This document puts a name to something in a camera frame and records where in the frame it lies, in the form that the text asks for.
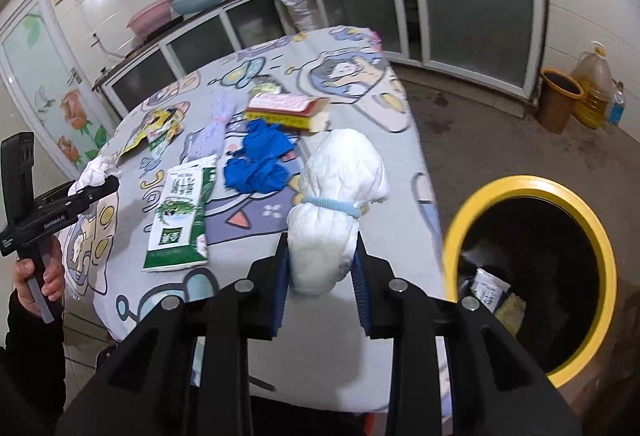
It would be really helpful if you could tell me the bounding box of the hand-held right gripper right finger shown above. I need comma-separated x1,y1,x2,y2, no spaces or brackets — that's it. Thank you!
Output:
350,236,583,436

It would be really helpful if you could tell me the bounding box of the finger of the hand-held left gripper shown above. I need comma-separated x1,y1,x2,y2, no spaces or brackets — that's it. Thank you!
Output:
60,175,121,227

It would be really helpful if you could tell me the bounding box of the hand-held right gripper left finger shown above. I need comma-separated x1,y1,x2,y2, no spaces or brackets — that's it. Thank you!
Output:
55,232,291,436

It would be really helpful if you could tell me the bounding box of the white tissue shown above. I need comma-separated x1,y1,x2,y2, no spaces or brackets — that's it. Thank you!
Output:
68,155,122,197

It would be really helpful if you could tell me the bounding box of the yellow cartoon snack wrapper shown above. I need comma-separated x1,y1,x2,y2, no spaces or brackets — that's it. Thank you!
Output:
116,100,192,158

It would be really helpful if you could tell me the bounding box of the white diaper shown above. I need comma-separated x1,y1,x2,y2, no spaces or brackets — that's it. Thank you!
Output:
286,127,391,295

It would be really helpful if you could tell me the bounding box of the person's left forearm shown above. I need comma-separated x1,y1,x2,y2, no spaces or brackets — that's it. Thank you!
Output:
0,289,69,436

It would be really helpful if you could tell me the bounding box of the person's left hand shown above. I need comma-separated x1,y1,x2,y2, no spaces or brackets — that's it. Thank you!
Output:
12,236,66,317

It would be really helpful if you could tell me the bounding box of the small green white wrapper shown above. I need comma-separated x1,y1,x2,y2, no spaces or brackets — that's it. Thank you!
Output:
148,129,183,156

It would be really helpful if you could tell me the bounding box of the green white plastic packet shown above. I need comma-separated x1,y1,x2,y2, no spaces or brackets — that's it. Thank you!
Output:
141,155,219,273

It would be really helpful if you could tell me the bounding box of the blue crumpled cloth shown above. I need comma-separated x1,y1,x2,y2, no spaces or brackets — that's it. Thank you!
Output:
244,118,297,162
223,156,291,194

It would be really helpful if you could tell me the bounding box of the floral printed glass door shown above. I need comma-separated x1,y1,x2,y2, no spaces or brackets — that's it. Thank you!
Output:
0,0,118,177

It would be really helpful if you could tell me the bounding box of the white printed packet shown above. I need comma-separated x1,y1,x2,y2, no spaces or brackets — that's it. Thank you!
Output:
467,267,512,314

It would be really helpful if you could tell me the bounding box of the lilac cloth bundle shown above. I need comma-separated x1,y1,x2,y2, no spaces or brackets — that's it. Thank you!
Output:
184,89,240,162

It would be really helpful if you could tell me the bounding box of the yellowish crumpled wrapper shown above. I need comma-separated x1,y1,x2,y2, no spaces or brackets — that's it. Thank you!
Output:
495,293,528,332

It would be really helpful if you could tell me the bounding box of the pink plastic basin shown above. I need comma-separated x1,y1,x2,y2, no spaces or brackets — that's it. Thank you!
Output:
127,0,173,36

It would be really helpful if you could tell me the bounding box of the small yellow green packet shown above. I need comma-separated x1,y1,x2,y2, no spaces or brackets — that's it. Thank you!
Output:
248,80,283,100

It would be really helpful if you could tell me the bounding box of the cartoon printed tablecloth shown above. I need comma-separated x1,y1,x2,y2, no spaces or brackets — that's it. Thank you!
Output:
62,25,453,417

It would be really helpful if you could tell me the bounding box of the white woven sack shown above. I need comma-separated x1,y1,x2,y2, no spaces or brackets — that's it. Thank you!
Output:
271,0,321,34

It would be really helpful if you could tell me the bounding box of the kitchen counter cabinet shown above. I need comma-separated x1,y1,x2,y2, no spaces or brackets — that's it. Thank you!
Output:
92,0,556,117

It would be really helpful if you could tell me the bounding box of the large cooking oil bottle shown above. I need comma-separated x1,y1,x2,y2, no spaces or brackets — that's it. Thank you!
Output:
570,41,615,130

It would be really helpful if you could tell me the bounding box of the blue water bottle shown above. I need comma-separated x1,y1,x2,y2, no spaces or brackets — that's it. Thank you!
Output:
605,80,627,128

